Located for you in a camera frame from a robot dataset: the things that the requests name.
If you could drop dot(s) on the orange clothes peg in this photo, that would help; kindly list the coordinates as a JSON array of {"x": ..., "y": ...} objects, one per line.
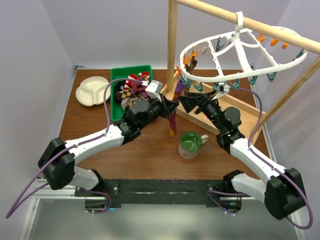
[
  {"x": 261, "y": 38},
  {"x": 285, "y": 45},
  {"x": 274, "y": 42}
]

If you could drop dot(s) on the wooden rack base tray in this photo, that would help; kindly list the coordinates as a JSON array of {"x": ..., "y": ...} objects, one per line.
[{"x": 236, "y": 119}]

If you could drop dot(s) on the green enamel mug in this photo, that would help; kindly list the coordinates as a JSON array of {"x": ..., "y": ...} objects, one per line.
[{"x": 190, "y": 144}]

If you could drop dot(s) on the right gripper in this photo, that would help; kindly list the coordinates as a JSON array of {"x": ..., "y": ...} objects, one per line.
[{"x": 193, "y": 99}]

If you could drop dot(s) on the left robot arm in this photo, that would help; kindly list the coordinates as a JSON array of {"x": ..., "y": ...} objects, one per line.
[{"x": 59, "y": 161}]

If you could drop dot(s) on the green plastic bin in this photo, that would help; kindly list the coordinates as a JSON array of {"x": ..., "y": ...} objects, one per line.
[{"x": 116, "y": 110}]

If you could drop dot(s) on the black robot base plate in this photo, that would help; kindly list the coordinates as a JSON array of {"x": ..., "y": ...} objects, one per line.
[{"x": 167, "y": 192}]

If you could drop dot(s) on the white divided plate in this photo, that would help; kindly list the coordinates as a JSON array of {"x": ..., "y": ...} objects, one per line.
[{"x": 91, "y": 91}]

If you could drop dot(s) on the white round clip hanger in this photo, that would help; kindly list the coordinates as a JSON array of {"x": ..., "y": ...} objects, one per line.
[{"x": 238, "y": 40}]

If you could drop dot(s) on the maroon sock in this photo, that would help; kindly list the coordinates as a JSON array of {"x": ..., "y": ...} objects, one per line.
[{"x": 137, "y": 87}]

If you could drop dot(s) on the argyle brown sock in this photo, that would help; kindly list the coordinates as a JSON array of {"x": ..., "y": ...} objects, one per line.
[{"x": 123, "y": 94}]

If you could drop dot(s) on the aluminium frame rail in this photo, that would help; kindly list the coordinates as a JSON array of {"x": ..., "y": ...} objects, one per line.
[{"x": 61, "y": 215}]

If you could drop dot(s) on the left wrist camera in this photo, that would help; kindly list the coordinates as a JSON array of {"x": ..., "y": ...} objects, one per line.
[{"x": 154, "y": 89}]

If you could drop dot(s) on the wooden rack frame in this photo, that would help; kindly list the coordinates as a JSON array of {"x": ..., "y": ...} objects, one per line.
[{"x": 281, "y": 33}]

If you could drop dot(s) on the red white striped sock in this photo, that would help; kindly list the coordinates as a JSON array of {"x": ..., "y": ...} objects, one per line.
[{"x": 127, "y": 85}]

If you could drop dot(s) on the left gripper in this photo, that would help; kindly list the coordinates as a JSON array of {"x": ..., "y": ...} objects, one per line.
[{"x": 167, "y": 107}]

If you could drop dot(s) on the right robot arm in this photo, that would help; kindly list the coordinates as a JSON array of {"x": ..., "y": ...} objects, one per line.
[{"x": 280, "y": 189}]

